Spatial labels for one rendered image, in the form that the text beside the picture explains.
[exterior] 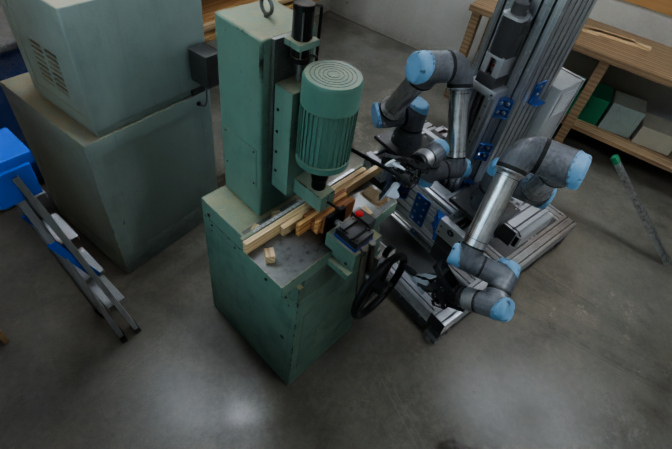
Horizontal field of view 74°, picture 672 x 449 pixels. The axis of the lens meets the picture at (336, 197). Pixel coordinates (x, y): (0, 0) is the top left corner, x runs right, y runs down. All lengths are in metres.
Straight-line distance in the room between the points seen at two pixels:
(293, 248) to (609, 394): 1.88
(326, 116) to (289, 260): 0.51
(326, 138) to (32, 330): 1.82
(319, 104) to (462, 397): 1.66
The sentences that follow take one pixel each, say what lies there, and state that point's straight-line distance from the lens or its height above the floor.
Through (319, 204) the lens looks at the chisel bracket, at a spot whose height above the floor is 1.01.
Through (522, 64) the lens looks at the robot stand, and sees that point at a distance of 1.90.
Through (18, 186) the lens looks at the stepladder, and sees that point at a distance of 1.62.
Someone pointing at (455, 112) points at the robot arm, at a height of 1.21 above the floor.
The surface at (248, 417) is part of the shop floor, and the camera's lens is 2.21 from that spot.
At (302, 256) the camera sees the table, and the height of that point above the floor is 0.90.
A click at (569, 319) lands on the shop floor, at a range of 2.95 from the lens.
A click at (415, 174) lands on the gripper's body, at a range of 1.54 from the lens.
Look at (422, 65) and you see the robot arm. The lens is 1.64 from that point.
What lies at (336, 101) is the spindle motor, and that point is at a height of 1.44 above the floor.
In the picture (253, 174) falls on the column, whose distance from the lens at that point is 1.62.
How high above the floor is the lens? 2.09
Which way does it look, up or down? 44 degrees down
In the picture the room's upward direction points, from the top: 10 degrees clockwise
